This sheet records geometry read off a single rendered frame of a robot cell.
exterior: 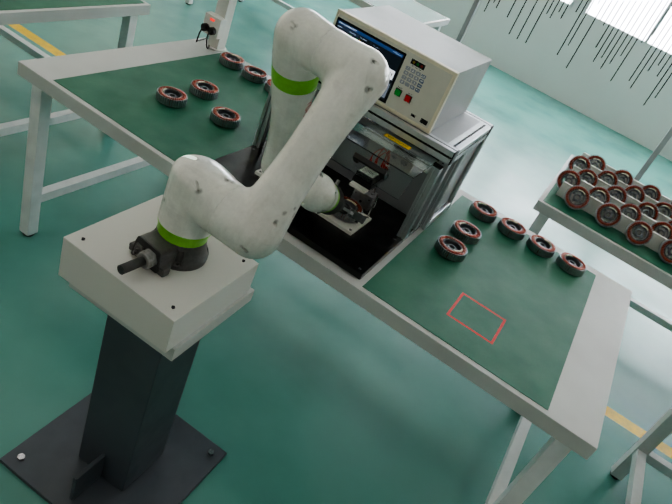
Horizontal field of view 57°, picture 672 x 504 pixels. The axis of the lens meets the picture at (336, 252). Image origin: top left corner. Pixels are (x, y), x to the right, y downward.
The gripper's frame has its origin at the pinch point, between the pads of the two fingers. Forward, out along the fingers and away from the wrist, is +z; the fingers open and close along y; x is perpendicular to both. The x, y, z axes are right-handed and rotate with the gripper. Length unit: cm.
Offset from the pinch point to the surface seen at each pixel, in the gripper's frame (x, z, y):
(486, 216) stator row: -26, 52, -36
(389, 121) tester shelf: -30.6, -5.2, 1.6
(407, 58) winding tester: -49, -12, 5
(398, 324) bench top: 19.5, -18.4, -36.8
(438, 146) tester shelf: -31.5, -5.7, -16.1
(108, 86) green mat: 9, -5, 97
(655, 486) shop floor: 31, 109, -157
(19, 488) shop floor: 116, -44, 25
